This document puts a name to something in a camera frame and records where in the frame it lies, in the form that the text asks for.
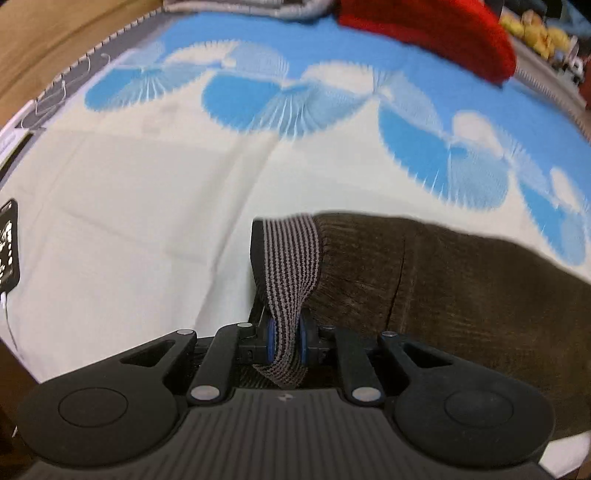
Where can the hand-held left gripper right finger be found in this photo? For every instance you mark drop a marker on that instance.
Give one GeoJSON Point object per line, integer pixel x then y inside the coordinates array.
{"type": "Point", "coordinates": [304, 341]}

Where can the panda plush toy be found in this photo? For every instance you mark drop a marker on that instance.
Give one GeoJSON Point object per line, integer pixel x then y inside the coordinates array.
{"type": "Point", "coordinates": [575, 67]}

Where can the black smartphone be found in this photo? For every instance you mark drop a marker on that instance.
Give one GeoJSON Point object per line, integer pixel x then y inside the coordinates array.
{"type": "Point", "coordinates": [8, 244]}

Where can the white folded blanket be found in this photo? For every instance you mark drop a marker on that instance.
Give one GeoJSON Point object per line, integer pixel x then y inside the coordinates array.
{"type": "Point", "coordinates": [249, 8]}

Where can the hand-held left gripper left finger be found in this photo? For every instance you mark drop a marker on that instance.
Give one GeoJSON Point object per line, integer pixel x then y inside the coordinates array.
{"type": "Point", "coordinates": [272, 341]}

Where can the wooden bed frame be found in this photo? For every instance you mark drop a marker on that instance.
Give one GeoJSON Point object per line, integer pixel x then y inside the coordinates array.
{"type": "Point", "coordinates": [55, 41]}

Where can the blue white printed bed sheet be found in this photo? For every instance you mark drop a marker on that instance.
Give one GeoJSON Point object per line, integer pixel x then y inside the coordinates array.
{"type": "Point", "coordinates": [184, 184]}

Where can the red folded blanket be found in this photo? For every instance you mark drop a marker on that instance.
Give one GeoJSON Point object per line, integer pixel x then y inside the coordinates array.
{"type": "Point", "coordinates": [438, 27]}

